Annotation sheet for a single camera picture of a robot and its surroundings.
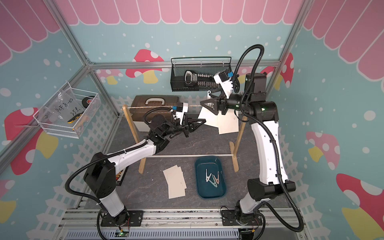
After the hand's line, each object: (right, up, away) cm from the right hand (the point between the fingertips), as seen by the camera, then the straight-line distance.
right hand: (205, 99), depth 60 cm
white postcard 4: (+11, -9, +10) cm, 18 cm away
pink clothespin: (+8, -41, +26) cm, 50 cm away
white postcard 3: (-13, -43, +27) cm, 53 cm away
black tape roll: (-63, +3, +21) cm, 67 cm away
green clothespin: (+6, -41, +27) cm, 50 cm away
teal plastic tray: (+4, -43, +26) cm, 50 cm away
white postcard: (-17, -48, +23) cm, 56 cm away
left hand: (+1, -9, +6) cm, 11 cm away
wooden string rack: (+20, -27, +36) cm, 49 cm away
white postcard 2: (-19, -37, +33) cm, 53 cm away
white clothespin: (+3, -41, +27) cm, 49 cm away
